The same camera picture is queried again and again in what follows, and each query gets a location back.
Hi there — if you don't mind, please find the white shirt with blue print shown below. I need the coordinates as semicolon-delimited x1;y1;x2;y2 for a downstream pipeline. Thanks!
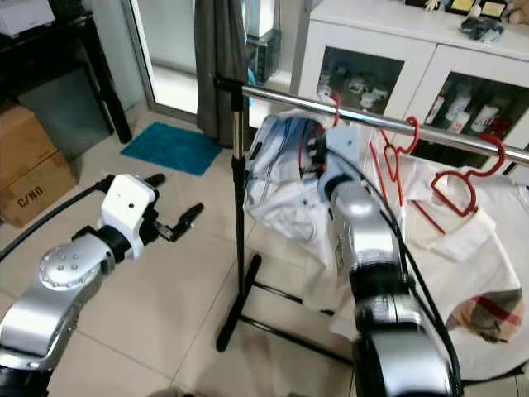
246;112;340;249

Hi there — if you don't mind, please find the blue floor mat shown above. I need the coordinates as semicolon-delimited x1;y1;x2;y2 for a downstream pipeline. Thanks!
120;122;224;177

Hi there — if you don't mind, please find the black and chrome clothes rack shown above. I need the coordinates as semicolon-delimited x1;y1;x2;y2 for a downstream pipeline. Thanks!
212;73;529;390

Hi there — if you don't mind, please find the grey board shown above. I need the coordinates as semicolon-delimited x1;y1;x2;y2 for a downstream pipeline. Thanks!
17;79;112;162

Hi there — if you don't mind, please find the dark slim appliance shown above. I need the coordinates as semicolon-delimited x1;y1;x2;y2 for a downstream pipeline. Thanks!
246;29;282;85

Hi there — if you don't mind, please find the printed cardboard box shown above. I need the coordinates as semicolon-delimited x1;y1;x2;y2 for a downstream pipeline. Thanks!
0;151;79;229

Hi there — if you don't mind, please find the grey curtain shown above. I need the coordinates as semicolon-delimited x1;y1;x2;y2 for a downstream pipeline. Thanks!
193;0;250;148

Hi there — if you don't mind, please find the glass sliding door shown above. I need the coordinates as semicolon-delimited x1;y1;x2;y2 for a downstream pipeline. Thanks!
120;0;290;125

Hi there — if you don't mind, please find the white glass-door cabinet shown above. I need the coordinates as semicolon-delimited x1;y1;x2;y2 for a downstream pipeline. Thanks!
289;0;529;170

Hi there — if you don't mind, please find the black table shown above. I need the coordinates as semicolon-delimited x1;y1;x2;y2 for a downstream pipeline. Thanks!
0;12;133;146

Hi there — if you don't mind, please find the white garment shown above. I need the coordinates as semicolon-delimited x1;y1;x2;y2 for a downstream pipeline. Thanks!
302;153;529;383

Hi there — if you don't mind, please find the black bundle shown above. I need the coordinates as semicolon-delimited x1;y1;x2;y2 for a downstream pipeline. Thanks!
460;15;505;44

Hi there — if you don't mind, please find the white box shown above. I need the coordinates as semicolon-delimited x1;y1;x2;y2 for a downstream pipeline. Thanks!
0;0;57;38

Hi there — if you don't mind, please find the plaid cloth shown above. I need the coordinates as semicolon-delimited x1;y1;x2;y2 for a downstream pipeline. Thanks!
446;289;526;344

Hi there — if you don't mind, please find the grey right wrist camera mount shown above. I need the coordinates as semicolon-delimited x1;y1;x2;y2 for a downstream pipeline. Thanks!
321;124;371;199

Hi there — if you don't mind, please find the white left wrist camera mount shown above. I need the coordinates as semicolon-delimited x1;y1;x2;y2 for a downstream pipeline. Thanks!
99;174;160;261

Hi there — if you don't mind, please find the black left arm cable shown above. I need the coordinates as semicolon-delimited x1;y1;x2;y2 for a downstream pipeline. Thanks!
0;176;115;261

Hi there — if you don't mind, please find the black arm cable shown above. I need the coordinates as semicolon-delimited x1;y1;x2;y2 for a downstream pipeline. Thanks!
0;176;115;261
339;147;468;390

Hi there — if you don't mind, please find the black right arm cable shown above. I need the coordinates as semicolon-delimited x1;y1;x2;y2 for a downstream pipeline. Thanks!
339;147;468;390

